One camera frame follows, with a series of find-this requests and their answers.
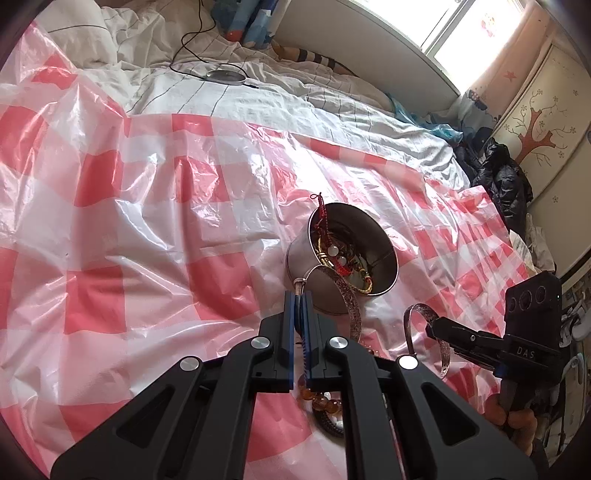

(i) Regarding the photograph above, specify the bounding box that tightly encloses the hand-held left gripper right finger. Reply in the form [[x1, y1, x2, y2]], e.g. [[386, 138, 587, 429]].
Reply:
[[300, 292, 539, 480]]

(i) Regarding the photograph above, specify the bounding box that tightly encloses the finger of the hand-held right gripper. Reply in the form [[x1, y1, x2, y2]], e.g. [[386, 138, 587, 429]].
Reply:
[[427, 330, 502, 374], [426, 316, 507, 352]]

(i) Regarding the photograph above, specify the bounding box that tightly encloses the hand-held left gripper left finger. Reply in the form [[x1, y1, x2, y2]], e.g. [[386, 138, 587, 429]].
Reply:
[[50, 292, 296, 480]]

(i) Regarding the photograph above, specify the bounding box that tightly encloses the engraved silver bangle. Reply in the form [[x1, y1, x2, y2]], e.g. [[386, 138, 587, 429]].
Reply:
[[403, 302, 456, 380], [293, 264, 363, 344]]

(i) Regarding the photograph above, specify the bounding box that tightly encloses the round metal tin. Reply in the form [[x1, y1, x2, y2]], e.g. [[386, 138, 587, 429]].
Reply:
[[285, 202, 399, 317]]

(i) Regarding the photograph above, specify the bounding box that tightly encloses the pile of bracelets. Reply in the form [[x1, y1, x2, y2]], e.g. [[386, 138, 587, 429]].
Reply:
[[308, 194, 376, 296]]

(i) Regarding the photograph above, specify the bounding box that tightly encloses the person's right hand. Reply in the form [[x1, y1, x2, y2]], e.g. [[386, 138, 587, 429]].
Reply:
[[487, 392, 541, 457]]

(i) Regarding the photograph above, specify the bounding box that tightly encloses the white crumpled bag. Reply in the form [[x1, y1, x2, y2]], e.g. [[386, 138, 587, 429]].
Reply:
[[508, 226, 557, 278]]

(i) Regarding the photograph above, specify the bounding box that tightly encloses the dark puffer jacket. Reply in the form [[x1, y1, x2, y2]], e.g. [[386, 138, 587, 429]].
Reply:
[[455, 129, 534, 232]]

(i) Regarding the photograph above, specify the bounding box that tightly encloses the cream wardrobe with tree print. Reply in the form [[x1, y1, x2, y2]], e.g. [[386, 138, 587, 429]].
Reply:
[[489, 41, 591, 278]]

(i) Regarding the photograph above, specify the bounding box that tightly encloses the red checkered plastic sheet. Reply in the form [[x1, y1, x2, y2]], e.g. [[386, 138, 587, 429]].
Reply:
[[0, 21, 532, 480]]

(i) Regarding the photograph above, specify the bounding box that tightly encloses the blue plastic bag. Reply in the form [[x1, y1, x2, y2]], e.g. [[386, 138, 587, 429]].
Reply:
[[385, 92, 462, 145]]

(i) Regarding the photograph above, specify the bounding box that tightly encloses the white striped duvet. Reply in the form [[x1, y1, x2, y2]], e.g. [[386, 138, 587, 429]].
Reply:
[[34, 0, 467, 190]]

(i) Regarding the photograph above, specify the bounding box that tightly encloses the pink star curtain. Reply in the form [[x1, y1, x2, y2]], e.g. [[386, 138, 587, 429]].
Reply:
[[457, 9, 555, 134]]

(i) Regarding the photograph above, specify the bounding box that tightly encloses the round grey charger disc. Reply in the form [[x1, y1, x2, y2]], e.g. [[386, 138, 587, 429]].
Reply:
[[205, 69, 247, 86]]

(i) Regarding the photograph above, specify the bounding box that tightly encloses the striped pillow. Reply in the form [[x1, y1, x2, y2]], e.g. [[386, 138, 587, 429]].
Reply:
[[272, 41, 365, 77]]

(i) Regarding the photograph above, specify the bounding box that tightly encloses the window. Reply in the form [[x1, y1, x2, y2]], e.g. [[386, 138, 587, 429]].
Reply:
[[420, 0, 541, 61]]

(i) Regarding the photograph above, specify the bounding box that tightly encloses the blue cartoon curtain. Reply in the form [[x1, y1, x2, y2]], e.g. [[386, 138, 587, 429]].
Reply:
[[212, 0, 289, 47]]

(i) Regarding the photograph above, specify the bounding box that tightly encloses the amber bead bracelet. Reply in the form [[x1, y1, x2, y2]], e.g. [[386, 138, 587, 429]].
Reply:
[[297, 374, 345, 412]]

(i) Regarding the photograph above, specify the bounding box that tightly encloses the dark braided bracelet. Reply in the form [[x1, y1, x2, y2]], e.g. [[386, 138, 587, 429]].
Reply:
[[313, 406, 345, 438]]

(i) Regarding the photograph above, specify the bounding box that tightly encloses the black cable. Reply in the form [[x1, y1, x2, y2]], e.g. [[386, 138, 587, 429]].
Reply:
[[168, 0, 218, 81]]

